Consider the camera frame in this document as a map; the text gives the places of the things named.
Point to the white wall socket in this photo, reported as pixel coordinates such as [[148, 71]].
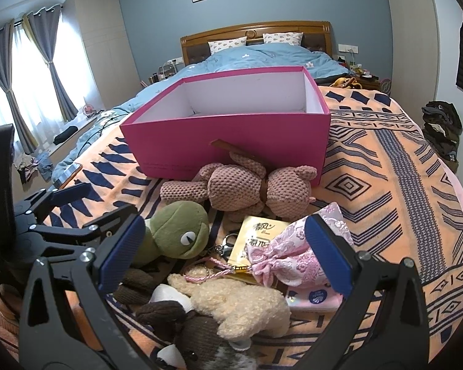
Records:
[[175, 61], [348, 49]]

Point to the orange patterned blanket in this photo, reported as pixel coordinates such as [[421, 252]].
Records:
[[370, 162]]

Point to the flat yellow wipes packet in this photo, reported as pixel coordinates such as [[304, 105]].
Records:
[[250, 239]]

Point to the brown knitted plush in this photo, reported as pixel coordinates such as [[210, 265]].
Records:
[[195, 337]]

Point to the yellow cloth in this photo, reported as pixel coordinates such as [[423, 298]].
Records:
[[343, 82]]

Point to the small pink fan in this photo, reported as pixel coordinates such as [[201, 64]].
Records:
[[88, 111]]

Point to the dark cloth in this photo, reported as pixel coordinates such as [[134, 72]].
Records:
[[326, 78]]

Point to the green turtle plush toy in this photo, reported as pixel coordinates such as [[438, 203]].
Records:
[[177, 219]]

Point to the white pink tissue packet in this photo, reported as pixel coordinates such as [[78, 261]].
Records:
[[312, 300]]

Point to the pink lace pouch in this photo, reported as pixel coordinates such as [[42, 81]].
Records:
[[289, 256]]

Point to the person's left forearm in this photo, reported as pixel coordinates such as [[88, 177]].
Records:
[[4, 318]]

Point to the heap of mixed clothes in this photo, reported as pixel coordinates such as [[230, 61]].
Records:
[[34, 165]]

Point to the pink knitted teddy bear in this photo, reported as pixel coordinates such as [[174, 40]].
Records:
[[223, 185]]

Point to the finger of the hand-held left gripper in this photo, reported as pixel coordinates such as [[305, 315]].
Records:
[[88, 231], [61, 196]]

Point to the grey curtain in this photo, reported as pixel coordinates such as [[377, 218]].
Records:
[[50, 46], [4, 65]]

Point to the spotted white pillow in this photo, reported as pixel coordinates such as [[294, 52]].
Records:
[[283, 38], [227, 45]]

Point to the pile of dark clothes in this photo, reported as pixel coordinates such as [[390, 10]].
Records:
[[441, 131]]

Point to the black bag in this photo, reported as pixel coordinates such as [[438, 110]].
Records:
[[66, 134]]

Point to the white sheer curtain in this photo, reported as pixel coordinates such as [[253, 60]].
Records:
[[27, 96]]

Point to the pink cardboard box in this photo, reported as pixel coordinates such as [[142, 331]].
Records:
[[235, 138]]

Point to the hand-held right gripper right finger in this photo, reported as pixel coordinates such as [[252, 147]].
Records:
[[328, 256]]

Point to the wooden headboard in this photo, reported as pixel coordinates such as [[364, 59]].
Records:
[[254, 29]]

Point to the cream fluffy plush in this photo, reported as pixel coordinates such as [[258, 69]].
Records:
[[231, 304]]

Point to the metal keyring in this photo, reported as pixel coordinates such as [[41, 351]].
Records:
[[226, 249]]

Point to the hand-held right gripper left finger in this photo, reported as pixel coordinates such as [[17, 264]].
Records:
[[121, 252]]

